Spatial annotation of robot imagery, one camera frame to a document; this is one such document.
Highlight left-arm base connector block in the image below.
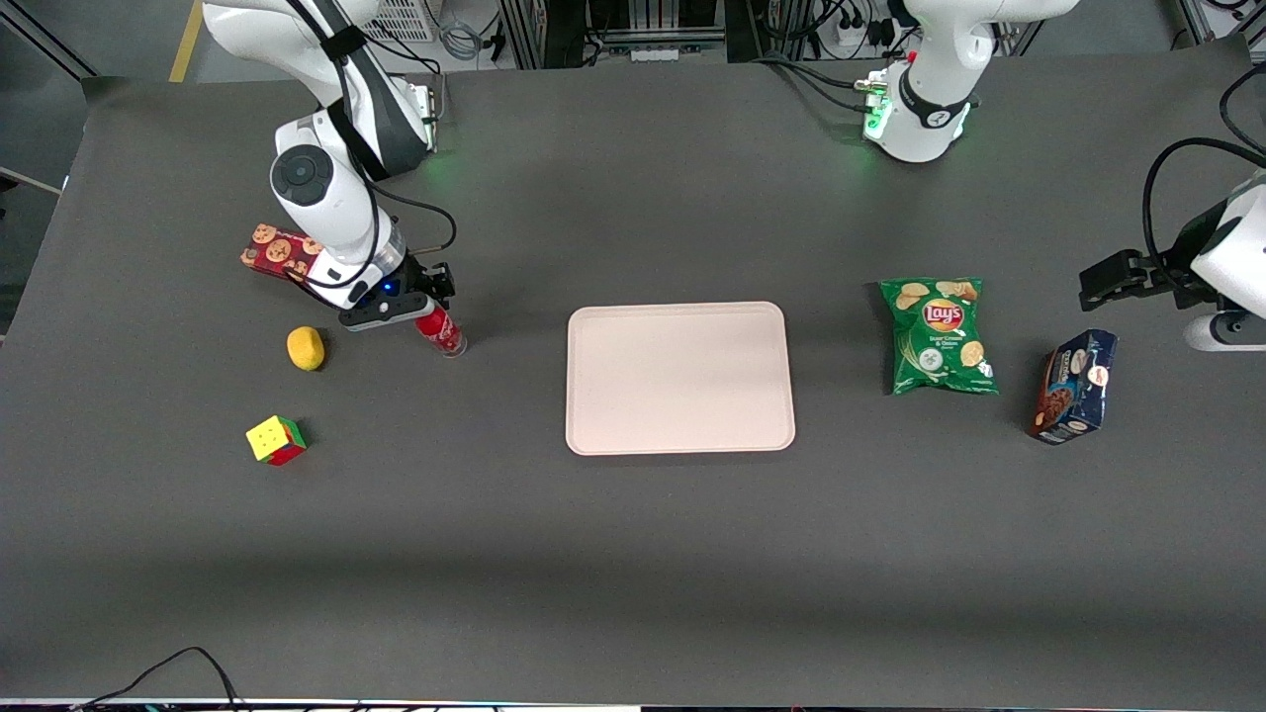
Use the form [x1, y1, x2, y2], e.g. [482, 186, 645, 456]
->
[856, 74, 891, 139]

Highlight black looped left-arm cable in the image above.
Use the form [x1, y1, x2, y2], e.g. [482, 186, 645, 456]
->
[1142, 137, 1266, 283]

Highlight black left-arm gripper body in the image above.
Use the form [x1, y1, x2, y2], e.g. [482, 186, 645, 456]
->
[1145, 201, 1233, 304]

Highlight black left-arm base cables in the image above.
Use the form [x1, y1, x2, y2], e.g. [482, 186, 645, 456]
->
[757, 49, 873, 115]

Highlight dark blue cookie box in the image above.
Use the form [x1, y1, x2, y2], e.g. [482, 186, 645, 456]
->
[1029, 329, 1120, 446]

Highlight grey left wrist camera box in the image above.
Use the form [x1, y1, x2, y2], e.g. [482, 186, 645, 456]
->
[1184, 311, 1266, 353]

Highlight white right-arm base connector box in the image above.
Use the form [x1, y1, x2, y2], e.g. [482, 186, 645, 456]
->
[407, 81, 443, 154]

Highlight black metal equipment rack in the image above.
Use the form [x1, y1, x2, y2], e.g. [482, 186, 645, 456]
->
[499, 0, 753, 68]

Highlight grey coiled cable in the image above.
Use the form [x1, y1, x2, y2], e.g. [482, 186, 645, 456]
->
[438, 18, 488, 62]

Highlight green Lay's chips bag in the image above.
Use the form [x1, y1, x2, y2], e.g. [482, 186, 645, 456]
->
[879, 278, 1000, 397]

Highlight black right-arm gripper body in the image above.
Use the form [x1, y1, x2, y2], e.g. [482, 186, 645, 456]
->
[401, 259, 457, 310]

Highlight black curved cable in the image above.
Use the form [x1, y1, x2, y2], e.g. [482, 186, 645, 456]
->
[1220, 61, 1266, 159]

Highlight white rectangular plastic tray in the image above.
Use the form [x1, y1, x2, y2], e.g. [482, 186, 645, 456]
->
[565, 302, 796, 457]

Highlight white vent grate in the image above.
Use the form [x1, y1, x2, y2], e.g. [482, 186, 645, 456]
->
[371, 0, 438, 43]

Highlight red coke bottle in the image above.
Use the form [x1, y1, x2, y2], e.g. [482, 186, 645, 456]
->
[415, 307, 468, 359]

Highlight multicoloured puzzle cube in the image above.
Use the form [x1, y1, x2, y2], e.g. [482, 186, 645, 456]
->
[245, 414, 309, 468]

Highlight white power strip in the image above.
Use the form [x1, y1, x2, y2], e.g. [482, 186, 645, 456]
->
[836, 8, 896, 50]

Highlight red cookie box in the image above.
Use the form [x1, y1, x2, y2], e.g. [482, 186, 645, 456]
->
[240, 223, 327, 288]

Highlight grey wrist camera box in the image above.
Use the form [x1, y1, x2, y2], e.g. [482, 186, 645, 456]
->
[1184, 311, 1266, 353]
[338, 290, 433, 332]

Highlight thin black table-edge cable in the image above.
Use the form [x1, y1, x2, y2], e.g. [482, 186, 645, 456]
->
[69, 647, 244, 712]

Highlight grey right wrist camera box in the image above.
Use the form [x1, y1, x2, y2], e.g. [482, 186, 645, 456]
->
[338, 290, 433, 332]

